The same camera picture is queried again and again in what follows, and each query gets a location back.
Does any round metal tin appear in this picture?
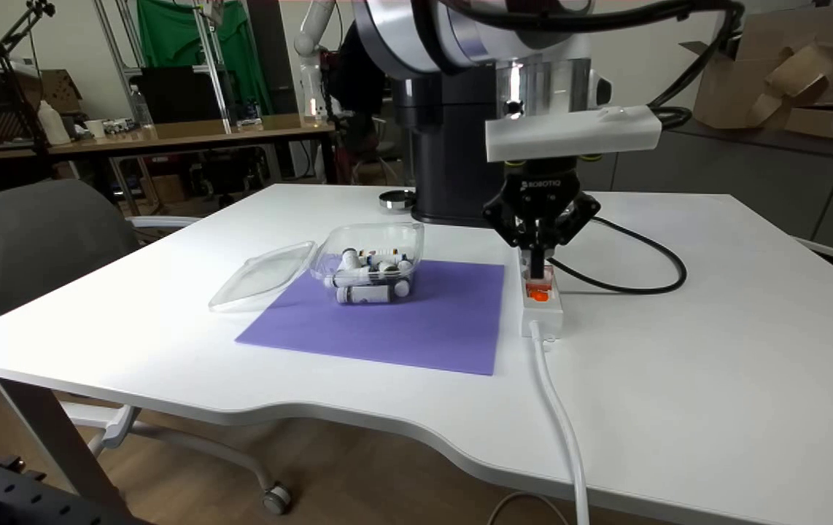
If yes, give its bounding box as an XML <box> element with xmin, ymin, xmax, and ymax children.
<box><xmin>378</xmin><ymin>189</ymin><xmax>417</xmax><ymax>213</ymax></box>

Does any white plastic jug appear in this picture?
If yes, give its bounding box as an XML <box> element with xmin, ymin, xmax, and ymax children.
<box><xmin>36</xmin><ymin>100</ymin><xmax>71</xmax><ymax>146</ymax></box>

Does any heap of small white bottles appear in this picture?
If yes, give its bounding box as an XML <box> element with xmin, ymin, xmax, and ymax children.
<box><xmin>324</xmin><ymin>246</ymin><xmax>415</xmax><ymax>305</ymax></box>

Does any green cloth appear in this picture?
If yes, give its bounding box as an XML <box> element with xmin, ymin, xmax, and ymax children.
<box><xmin>136</xmin><ymin>0</ymin><xmax>273</xmax><ymax>116</ymax></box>

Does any black cable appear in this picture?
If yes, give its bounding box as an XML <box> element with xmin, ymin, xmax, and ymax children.
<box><xmin>549</xmin><ymin>214</ymin><xmax>688</xmax><ymax>296</ymax></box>

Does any metal frame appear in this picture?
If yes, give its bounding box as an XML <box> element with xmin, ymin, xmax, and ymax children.
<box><xmin>91</xmin><ymin>0</ymin><xmax>236</xmax><ymax>136</ymax></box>

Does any white cable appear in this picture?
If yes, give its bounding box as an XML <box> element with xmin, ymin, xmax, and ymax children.
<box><xmin>488</xmin><ymin>319</ymin><xmax>592</xmax><ymax>525</ymax></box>

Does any grey chair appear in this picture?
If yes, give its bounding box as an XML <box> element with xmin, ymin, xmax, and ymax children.
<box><xmin>0</xmin><ymin>179</ymin><xmax>293</xmax><ymax>516</ymax></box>

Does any clear plastic bottle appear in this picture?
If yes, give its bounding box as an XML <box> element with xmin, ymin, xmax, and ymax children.
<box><xmin>129</xmin><ymin>85</ymin><xmax>154</xmax><ymax>130</ymax></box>

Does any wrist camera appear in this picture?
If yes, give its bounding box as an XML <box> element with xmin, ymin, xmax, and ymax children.
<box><xmin>485</xmin><ymin>105</ymin><xmax>663</xmax><ymax>163</ymax></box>

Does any wooden table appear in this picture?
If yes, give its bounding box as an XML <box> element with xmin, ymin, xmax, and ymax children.
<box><xmin>0</xmin><ymin>120</ymin><xmax>339</xmax><ymax>217</ymax></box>

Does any black boom stand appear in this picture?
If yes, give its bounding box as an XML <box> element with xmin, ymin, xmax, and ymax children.
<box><xmin>0</xmin><ymin>0</ymin><xmax>57</xmax><ymax>155</ymax></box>

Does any grey cabinet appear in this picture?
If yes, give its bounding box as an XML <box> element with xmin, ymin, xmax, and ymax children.
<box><xmin>590</xmin><ymin>119</ymin><xmax>833</xmax><ymax>265</ymax></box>

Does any black perforated plate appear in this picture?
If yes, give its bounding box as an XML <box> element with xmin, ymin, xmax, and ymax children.
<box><xmin>0</xmin><ymin>452</ymin><xmax>142</xmax><ymax>525</ymax></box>

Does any heap of cardboard boxes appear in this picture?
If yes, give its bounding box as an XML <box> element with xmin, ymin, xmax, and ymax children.
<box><xmin>679</xmin><ymin>2</ymin><xmax>833</xmax><ymax>145</ymax></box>

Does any white power strip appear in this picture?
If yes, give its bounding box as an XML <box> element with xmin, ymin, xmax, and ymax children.
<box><xmin>516</xmin><ymin>244</ymin><xmax>565</xmax><ymax>341</ymax></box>

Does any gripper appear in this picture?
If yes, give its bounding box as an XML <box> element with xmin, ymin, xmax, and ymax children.
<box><xmin>481</xmin><ymin>158</ymin><xmax>602</xmax><ymax>282</ymax></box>

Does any clear plastic lid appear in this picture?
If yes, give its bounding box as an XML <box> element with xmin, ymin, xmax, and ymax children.
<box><xmin>208</xmin><ymin>240</ymin><xmax>318</xmax><ymax>314</ymax></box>

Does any clear plastic container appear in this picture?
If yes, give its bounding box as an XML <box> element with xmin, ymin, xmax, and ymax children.
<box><xmin>310</xmin><ymin>222</ymin><xmax>426</xmax><ymax>306</ymax></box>

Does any purple mat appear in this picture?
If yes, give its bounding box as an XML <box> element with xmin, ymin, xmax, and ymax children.
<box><xmin>235</xmin><ymin>257</ymin><xmax>507</xmax><ymax>377</ymax></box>

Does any black monitor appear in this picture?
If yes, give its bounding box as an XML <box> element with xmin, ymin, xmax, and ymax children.
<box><xmin>139</xmin><ymin>66</ymin><xmax>236</xmax><ymax>125</ymax></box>

